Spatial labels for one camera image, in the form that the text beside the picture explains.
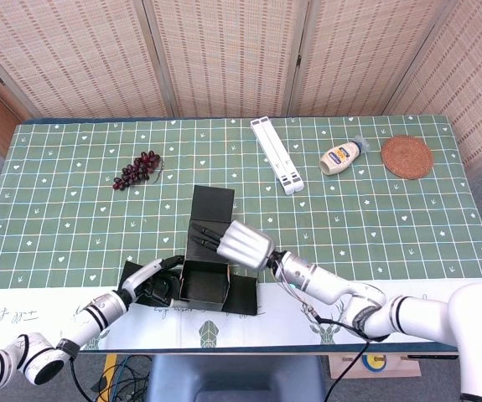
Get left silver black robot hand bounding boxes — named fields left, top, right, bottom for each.
left=117, top=254, right=187, bottom=309

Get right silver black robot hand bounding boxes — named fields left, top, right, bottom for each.
left=189, top=220, right=277, bottom=271

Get black foldable cardboard box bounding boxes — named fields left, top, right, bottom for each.
left=121, top=184, right=259, bottom=316

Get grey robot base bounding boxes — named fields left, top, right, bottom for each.
left=146, top=353, right=328, bottom=402

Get white folding laptop stand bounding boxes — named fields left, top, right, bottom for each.
left=250, top=116, right=305, bottom=196

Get green white deer tablecloth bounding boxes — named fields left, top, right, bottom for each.
left=0, top=116, right=482, bottom=352

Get dark red grape bunch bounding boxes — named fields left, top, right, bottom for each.
left=112, top=150, right=166, bottom=192

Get cream mayonnaise squeeze bottle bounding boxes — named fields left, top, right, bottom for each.
left=319, top=136, right=371, bottom=176

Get blue yellow round disc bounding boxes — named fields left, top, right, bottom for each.
left=361, top=354, right=386, bottom=372

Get round woven brown coaster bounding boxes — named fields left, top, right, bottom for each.
left=381, top=135, right=434, bottom=180

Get bamboo folding screen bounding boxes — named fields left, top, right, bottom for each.
left=0, top=0, right=482, bottom=173

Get wooden board under table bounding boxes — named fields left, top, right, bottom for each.
left=328, top=353, right=422, bottom=380

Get thin coloured wrist wires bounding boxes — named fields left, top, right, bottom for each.
left=272, top=250, right=311, bottom=313

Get tangled black floor cables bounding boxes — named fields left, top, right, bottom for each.
left=89, top=354, right=153, bottom=402

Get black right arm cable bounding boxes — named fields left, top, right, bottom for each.
left=301, top=303, right=371, bottom=402

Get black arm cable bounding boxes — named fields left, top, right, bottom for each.
left=58, top=338, right=99, bottom=402
left=301, top=303, right=371, bottom=402

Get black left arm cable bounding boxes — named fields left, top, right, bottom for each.
left=58, top=338, right=99, bottom=402

